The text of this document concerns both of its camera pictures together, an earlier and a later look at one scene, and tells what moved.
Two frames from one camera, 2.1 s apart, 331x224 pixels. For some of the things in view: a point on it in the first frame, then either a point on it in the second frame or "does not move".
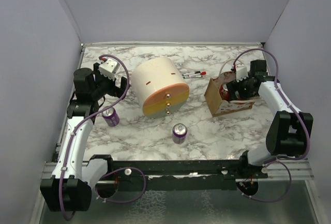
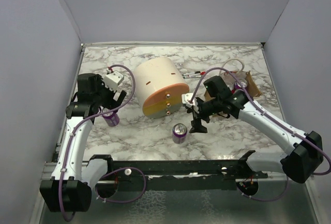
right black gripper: (235, 86) to (197, 124)
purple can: (179, 133) does not move
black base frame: (209, 174) does not move
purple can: (110, 116) does not move
